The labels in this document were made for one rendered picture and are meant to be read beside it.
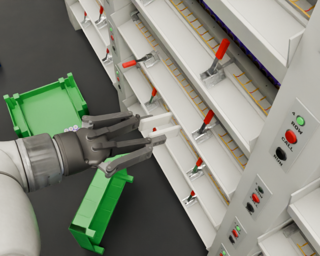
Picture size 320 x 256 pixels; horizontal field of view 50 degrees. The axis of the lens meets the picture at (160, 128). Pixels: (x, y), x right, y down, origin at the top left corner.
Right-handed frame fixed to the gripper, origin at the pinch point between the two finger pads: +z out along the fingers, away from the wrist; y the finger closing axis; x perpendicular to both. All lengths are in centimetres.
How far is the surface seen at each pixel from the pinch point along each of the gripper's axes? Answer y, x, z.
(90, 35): -89, -46, 21
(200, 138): 1.1, -7.0, 11.4
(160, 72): -21.8, -7.5, 13.2
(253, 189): 19.5, 3.5, 7.4
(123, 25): -43.9, -8.2, 12.2
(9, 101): -77, -65, -19
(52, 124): -57, -62, -7
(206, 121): 0.3, -1.8, 11.7
